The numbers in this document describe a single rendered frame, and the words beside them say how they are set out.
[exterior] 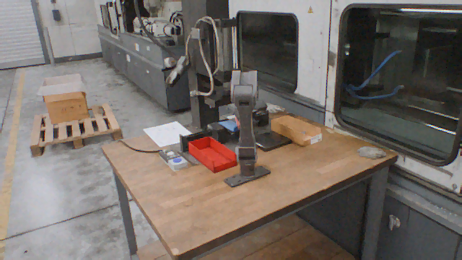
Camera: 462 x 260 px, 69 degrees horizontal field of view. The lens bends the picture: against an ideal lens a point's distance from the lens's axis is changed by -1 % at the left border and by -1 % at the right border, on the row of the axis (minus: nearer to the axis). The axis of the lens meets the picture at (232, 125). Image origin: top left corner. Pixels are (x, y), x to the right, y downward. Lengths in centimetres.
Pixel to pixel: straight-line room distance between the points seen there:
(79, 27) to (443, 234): 1006
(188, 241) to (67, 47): 985
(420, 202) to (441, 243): 20
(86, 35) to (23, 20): 157
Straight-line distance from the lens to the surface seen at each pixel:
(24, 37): 1066
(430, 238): 187
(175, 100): 492
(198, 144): 169
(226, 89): 169
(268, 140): 173
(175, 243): 114
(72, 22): 1072
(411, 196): 182
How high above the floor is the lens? 163
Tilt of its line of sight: 22 degrees down
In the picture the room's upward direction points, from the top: 3 degrees counter-clockwise
